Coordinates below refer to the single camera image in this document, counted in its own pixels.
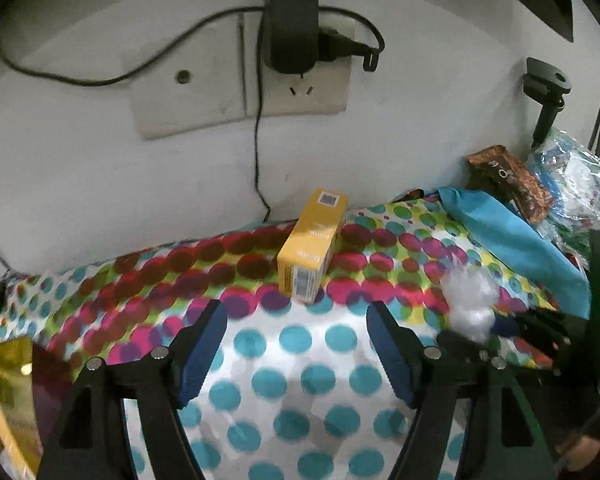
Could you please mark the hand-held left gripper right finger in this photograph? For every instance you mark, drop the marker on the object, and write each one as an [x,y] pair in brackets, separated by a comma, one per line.
[392,355]

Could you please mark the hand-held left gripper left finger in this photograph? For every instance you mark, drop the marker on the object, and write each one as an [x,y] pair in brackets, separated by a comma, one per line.
[202,355]

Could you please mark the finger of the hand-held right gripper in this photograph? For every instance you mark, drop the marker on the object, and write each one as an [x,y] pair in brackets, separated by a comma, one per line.
[540,325]
[465,347]

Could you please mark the yellow carton box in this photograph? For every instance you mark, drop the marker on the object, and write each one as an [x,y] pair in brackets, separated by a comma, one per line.
[15,440]
[310,245]

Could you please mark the gold storage box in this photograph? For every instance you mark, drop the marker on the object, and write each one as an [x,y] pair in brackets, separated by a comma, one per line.
[15,380]

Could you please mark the person's right hand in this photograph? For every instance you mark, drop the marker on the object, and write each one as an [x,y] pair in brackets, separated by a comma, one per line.
[586,451]

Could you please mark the polka dot bed sheet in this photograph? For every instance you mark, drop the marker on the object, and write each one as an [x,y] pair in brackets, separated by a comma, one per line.
[305,360]

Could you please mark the blue cloth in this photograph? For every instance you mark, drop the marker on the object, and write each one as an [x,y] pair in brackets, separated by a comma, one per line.
[510,240]

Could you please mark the clear bag of blue packets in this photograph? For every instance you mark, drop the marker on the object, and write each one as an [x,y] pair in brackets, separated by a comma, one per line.
[577,180]

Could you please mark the brown snack packet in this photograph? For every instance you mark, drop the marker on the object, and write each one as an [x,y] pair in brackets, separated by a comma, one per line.
[512,182]

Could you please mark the black charger adapter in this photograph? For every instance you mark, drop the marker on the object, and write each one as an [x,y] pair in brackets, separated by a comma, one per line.
[291,15]

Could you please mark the black wall mount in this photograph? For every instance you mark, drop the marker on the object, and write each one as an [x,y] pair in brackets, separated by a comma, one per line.
[547,85]

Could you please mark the white wall socket plate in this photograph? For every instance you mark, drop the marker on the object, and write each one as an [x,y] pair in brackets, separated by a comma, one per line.
[215,90]

